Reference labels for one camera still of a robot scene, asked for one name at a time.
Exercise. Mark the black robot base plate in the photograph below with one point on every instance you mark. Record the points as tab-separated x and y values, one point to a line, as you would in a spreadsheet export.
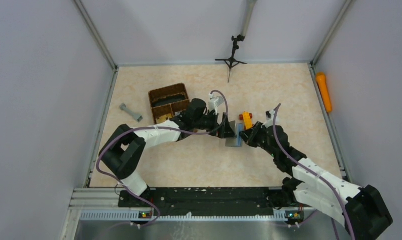
272	197

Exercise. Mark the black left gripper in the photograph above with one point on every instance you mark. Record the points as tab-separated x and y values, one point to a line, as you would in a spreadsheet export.
221	125

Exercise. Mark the black camera tripod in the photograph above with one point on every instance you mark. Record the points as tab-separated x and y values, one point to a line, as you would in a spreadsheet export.
231	62

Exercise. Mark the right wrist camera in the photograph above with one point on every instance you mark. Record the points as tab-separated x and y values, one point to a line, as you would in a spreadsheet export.
270	115

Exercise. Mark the brown wicker basket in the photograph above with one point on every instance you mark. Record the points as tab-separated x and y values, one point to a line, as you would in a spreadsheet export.
167	102

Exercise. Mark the orange flashlight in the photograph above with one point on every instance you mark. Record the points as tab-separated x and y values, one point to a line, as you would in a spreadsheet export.
321	83

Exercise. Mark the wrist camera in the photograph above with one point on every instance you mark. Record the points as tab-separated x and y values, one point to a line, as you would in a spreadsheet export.
270	115
214	102

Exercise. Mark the yellow red toy brick car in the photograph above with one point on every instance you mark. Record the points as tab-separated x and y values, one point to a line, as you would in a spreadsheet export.
246	118

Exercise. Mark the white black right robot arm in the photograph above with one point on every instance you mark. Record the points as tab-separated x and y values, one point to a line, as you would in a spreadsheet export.
360	210

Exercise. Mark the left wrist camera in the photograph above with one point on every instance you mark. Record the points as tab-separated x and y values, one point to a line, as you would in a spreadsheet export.
214	102

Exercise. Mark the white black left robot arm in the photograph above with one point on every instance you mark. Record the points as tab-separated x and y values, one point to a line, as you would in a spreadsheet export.
122	152

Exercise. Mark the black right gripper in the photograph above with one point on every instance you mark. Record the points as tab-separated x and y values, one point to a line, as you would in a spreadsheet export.
258	133

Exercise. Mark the grey dumbbell-shaped plastic part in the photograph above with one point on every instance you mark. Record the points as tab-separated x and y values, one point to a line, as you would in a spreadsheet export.
136	116

